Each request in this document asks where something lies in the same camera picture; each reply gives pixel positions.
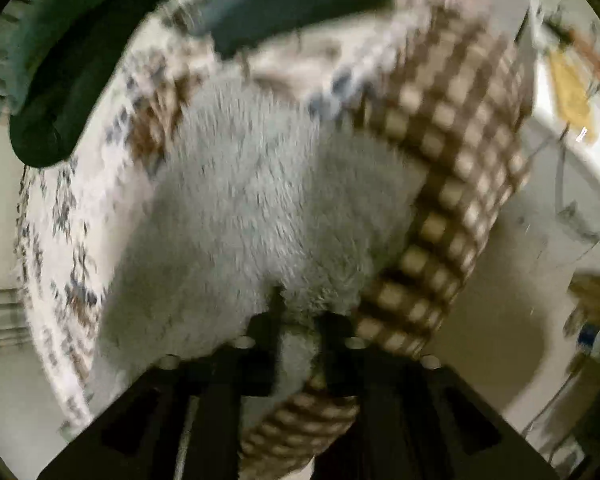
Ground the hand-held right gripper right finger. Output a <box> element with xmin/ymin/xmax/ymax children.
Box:
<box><xmin>314</xmin><ymin>315</ymin><xmax>562</xmax><ymax>480</ymax></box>

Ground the clear plastic bottle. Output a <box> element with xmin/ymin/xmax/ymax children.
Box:
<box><xmin>575</xmin><ymin>320</ymin><xmax>600</xmax><ymax>359</ymax></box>

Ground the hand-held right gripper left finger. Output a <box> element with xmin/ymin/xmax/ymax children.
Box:
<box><xmin>36</xmin><ymin>287</ymin><xmax>287</xmax><ymax>480</ymax></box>

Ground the white printed blanket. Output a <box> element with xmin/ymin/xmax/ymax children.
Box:
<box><xmin>12</xmin><ymin>0</ymin><xmax>396</xmax><ymax>441</ymax></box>

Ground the dark grey-blue cloth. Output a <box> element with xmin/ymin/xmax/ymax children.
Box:
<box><xmin>195</xmin><ymin>0</ymin><xmax>397</xmax><ymax>58</ymax></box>

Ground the yellow flat item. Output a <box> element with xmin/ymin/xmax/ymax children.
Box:
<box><xmin>547</xmin><ymin>50</ymin><xmax>597</xmax><ymax>133</ymax></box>

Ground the dark green cloth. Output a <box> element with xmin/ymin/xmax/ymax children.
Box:
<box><xmin>7</xmin><ymin>0</ymin><xmax>203</xmax><ymax>168</ymax></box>

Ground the green striped cloth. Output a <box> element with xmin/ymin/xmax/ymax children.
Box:
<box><xmin>0</xmin><ymin>0</ymin><xmax>37</xmax><ymax>353</ymax></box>

